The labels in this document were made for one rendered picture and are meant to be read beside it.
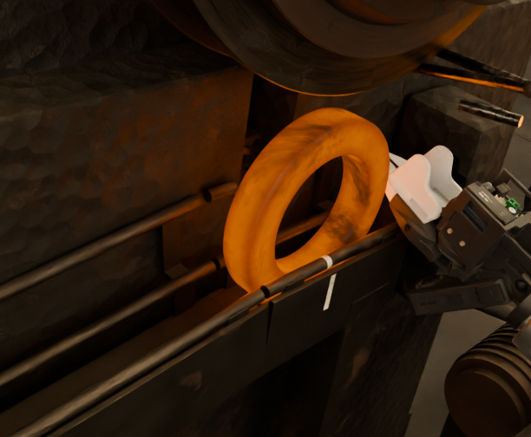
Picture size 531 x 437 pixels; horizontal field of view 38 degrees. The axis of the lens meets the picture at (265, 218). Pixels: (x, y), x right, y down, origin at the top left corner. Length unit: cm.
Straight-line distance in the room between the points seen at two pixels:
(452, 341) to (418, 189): 109
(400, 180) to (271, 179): 18
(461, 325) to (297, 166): 129
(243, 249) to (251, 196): 4
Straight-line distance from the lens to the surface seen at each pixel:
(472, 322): 187
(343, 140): 64
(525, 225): 71
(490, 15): 93
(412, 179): 74
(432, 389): 166
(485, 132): 80
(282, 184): 60
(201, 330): 60
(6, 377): 60
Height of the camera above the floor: 111
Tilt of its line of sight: 33 degrees down
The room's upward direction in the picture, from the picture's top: 9 degrees clockwise
